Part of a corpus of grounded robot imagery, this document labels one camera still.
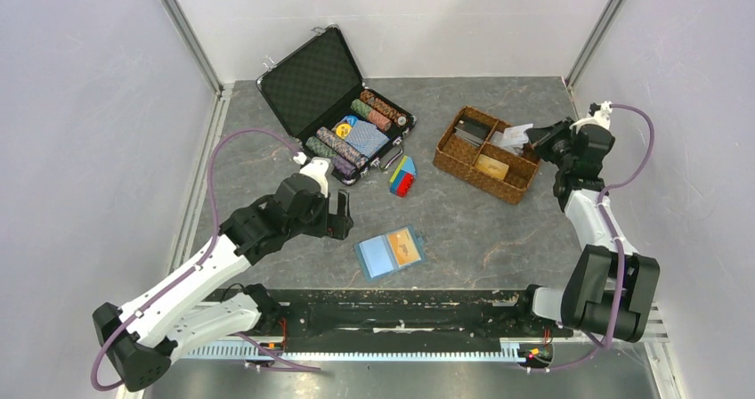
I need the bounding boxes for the white orange VIP card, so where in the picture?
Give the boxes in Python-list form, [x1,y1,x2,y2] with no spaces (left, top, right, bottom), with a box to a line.
[497,123,533,156]

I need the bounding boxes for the blue card holder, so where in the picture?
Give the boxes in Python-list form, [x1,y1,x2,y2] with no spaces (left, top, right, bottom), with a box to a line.
[354,225,426,281]

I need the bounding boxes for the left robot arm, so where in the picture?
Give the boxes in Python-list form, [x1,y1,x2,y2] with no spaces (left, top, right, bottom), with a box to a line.
[90,173,353,392]

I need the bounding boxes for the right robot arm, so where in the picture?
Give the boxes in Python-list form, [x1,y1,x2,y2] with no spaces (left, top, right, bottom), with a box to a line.
[514,119,660,343]

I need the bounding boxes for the white card stack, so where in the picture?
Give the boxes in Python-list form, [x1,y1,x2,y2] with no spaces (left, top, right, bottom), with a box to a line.
[490,131,529,156]

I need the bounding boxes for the gold VIP card stack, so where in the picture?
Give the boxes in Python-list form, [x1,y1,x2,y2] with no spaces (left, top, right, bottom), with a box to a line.
[475,154,509,180]

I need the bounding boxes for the dark card stack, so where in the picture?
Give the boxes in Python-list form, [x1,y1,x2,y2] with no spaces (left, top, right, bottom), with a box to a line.
[454,116,491,146]

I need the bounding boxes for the blue playing card deck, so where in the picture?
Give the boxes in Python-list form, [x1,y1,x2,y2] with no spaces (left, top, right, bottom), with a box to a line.
[344,120,388,158]

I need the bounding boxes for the green purple chip stack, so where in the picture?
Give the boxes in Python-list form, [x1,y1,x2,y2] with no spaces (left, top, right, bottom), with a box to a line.
[305,136,356,177]

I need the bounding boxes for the woven wicker basket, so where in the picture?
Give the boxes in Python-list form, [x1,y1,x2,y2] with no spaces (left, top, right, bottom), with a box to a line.
[433,106,540,205]

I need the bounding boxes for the colourful toy brick block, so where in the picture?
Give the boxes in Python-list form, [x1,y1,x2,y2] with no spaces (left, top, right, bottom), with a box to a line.
[389,156,417,198]

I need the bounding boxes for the yellow dealer chip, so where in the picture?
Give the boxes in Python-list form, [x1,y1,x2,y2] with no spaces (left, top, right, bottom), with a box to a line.
[334,123,352,139]

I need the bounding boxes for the green pink chip stack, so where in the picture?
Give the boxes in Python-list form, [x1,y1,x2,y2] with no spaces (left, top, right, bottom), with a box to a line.
[351,99,392,132]

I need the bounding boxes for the brown orange chip stack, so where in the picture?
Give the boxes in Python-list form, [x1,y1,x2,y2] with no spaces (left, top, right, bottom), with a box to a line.
[360,90,409,126]

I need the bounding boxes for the black poker chip case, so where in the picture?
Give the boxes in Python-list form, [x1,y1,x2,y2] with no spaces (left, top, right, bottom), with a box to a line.
[256,24,417,185]

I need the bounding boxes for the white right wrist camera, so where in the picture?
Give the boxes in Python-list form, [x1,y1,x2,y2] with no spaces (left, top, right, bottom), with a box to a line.
[570,101,613,133]

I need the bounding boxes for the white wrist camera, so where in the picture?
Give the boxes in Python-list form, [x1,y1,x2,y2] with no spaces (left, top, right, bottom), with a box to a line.
[292,151,334,197]
[570,101,613,133]

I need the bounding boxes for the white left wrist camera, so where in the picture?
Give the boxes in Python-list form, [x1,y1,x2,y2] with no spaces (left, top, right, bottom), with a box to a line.
[292,151,334,197]

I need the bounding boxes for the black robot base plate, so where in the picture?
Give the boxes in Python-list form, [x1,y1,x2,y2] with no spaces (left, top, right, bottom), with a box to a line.
[223,289,574,354]

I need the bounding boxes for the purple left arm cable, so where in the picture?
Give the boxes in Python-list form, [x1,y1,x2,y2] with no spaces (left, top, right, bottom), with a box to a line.
[89,127,304,393]

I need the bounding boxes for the white cable duct rail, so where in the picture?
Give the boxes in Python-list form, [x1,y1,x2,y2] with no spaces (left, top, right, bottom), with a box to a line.
[185,338,547,364]

